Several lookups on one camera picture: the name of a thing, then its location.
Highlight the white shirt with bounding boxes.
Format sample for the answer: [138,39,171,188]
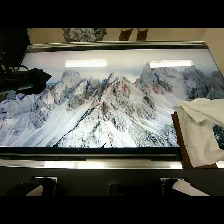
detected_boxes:
[175,97,224,169]

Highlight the brown board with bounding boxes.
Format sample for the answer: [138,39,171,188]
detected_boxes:
[171,111,218,170]

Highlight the person's legs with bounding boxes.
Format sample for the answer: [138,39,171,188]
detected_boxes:
[118,28,150,42]

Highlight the grey patterned garment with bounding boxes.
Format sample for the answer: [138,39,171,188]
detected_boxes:
[62,28,108,43]

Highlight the silver frame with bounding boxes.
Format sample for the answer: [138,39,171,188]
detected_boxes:
[0,40,224,197]

